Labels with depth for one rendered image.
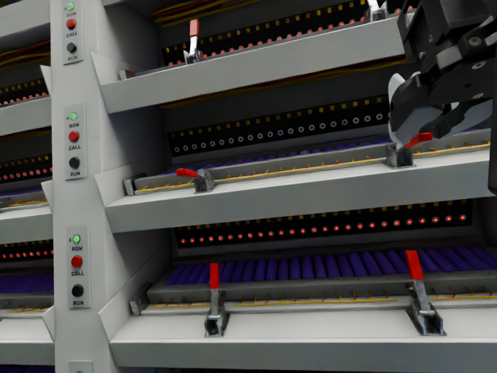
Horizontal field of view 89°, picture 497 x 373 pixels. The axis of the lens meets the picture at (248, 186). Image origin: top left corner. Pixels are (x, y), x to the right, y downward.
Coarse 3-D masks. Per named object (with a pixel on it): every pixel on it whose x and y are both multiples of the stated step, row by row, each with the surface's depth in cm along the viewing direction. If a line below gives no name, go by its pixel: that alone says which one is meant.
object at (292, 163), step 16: (384, 144) 36; (432, 144) 35; (448, 144) 34; (464, 144) 34; (480, 144) 34; (272, 160) 39; (288, 160) 38; (304, 160) 38; (320, 160) 38; (336, 160) 37; (352, 160) 36; (368, 160) 35; (160, 176) 43; (176, 176) 42; (224, 176) 41; (240, 176) 40; (256, 176) 38
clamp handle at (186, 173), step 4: (180, 172) 31; (184, 172) 31; (188, 172) 31; (192, 172) 33; (196, 172) 34; (200, 172) 37; (204, 172) 37; (180, 176) 31; (184, 176) 32; (188, 176) 32; (192, 176) 33; (196, 176) 34; (200, 176) 36; (204, 176) 37
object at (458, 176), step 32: (384, 128) 47; (480, 128) 43; (192, 160) 55; (416, 160) 34; (448, 160) 32; (480, 160) 29; (128, 192) 44; (160, 192) 42; (192, 192) 38; (224, 192) 35; (256, 192) 35; (288, 192) 34; (320, 192) 33; (352, 192) 33; (384, 192) 32; (416, 192) 31; (448, 192) 31; (480, 192) 30; (128, 224) 39; (160, 224) 38; (192, 224) 38
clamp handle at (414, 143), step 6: (414, 138) 27; (420, 138) 26; (426, 138) 26; (432, 138) 25; (396, 144) 32; (402, 144) 32; (408, 144) 28; (414, 144) 27; (420, 144) 27; (396, 150) 32; (402, 150) 31
